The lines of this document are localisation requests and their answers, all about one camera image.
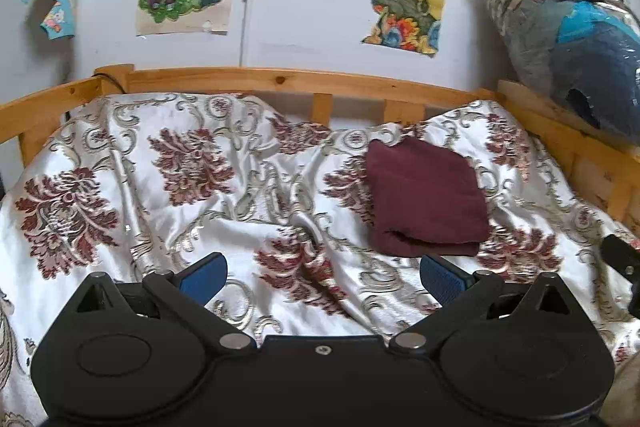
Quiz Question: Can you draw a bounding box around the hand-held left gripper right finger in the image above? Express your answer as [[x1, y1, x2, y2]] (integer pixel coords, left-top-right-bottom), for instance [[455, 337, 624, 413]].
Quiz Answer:
[[389, 253, 577, 355]]

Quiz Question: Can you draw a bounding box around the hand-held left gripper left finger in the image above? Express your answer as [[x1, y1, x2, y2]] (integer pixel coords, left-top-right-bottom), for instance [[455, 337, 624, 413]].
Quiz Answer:
[[62, 252, 259, 355]]

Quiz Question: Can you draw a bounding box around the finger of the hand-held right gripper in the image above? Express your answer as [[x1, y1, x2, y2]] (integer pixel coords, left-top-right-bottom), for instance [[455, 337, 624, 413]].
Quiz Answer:
[[600, 232, 640, 280]]

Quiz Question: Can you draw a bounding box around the maroon long-sleeved shirt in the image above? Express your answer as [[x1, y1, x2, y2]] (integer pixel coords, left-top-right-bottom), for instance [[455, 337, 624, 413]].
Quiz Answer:
[[364, 136, 492, 258]]

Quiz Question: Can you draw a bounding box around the person's right forearm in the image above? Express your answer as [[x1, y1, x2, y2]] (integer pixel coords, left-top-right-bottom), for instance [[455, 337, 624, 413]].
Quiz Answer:
[[612, 351, 640, 427]]

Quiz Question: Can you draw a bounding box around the clear plastic bag of clothes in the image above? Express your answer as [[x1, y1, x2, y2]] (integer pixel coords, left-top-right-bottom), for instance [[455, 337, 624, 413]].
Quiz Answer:
[[482, 0, 640, 145]]

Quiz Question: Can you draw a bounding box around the white floral patterned blanket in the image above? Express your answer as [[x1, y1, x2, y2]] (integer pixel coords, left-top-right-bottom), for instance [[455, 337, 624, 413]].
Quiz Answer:
[[0, 92, 640, 427]]

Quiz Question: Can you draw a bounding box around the wooden bed frame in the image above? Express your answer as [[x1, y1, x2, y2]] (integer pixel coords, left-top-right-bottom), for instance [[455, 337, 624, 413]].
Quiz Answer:
[[0, 64, 640, 239]]

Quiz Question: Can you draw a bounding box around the black cable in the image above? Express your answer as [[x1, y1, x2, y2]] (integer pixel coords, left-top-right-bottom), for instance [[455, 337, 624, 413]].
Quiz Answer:
[[61, 72, 128, 125]]

